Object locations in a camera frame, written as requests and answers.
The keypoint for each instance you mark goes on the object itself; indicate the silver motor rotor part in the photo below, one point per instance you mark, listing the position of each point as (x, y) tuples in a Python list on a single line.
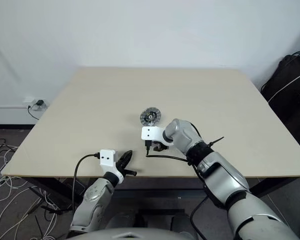
[(150, 115)]

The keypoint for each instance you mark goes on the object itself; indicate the white wall socket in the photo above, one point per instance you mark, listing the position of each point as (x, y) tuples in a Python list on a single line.
[(27, 99)]

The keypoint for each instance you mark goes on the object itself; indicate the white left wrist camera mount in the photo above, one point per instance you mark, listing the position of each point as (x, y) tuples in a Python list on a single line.
[(107, 157)]

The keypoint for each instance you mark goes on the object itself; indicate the black bag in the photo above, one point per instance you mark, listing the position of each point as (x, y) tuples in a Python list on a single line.
[(295, 112)]

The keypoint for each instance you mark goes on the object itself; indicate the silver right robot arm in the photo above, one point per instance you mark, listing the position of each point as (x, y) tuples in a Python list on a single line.
[(185, 135)]

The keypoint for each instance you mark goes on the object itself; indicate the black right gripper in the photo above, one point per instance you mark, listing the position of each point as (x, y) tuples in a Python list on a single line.
[(160, 147)]

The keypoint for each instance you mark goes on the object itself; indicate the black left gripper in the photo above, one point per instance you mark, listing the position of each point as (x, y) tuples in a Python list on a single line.
[(119, 171)]

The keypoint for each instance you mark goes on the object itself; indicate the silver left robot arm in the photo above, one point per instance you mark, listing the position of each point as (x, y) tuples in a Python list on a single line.
[(95, 195)]

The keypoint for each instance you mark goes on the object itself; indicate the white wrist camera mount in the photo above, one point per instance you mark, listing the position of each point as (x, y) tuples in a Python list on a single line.
[(150, 132), (107, 157)]

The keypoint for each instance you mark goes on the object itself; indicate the black charger plug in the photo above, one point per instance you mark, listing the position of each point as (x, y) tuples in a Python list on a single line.
[(39, 103)]

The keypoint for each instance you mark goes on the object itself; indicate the beige wooden table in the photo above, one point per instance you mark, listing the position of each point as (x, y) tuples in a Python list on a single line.
[(215, 100)]

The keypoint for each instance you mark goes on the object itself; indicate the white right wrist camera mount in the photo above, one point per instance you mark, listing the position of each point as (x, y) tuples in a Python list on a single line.
[(150, 132)]

